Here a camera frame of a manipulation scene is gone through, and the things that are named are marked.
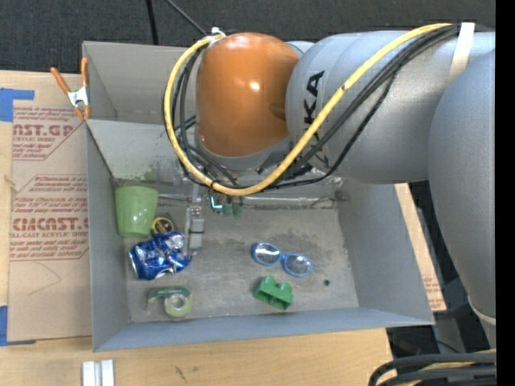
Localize green toy building block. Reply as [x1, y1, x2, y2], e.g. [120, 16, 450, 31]
[252, 275, 295, 311]

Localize grey metal bin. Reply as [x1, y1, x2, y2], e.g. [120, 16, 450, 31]
[81, 40, 437, 353]

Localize crushed blue drink can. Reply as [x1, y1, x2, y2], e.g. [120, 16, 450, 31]
[128, 231, 193, 281]

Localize brown cardboard board red print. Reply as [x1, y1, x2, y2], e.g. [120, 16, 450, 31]
[0, 69, 448, 346]

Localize green plastic cup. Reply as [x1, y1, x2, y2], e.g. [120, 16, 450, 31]
[113, 185, 159, 240]

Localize green tape dispenser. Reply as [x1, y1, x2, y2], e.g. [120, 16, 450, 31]
[145, 286, 195, 320]

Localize yellow and black tape measure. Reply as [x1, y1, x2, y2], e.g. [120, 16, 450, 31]
[150, 215, 175, 236]

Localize blue sunglasses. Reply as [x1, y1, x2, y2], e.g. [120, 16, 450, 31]
[249, 241, 314, 278]

